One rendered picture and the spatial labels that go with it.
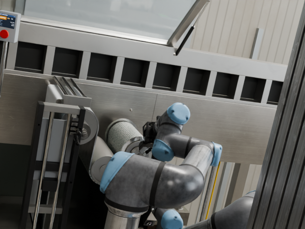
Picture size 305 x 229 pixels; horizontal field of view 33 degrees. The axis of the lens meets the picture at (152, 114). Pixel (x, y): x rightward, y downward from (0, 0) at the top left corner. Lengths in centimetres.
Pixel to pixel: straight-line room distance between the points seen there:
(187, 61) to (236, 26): 186
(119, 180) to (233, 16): 303
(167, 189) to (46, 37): 111
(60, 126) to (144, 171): 61
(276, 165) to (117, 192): 42
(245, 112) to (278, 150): 148
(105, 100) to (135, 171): 104
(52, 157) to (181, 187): 70
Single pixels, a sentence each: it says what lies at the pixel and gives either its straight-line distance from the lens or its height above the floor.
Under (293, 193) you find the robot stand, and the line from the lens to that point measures 102.
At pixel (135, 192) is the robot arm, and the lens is 129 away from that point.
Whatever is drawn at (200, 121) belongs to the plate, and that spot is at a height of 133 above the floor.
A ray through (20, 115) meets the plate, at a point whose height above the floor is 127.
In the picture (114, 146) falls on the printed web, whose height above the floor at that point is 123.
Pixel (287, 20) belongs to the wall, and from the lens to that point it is 435.
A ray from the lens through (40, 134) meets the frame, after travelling 183.
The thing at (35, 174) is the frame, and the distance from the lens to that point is 188.
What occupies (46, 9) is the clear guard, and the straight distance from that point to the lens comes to 215.
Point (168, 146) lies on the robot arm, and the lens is 166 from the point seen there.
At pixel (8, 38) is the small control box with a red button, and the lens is 186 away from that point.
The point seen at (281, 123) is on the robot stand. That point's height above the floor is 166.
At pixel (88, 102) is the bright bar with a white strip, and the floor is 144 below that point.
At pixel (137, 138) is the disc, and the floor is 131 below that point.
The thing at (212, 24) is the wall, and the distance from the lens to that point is 414.
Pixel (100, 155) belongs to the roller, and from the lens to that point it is 202.
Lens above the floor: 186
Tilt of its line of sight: 13 degrees down
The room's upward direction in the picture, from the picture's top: 11 degrees clockwise
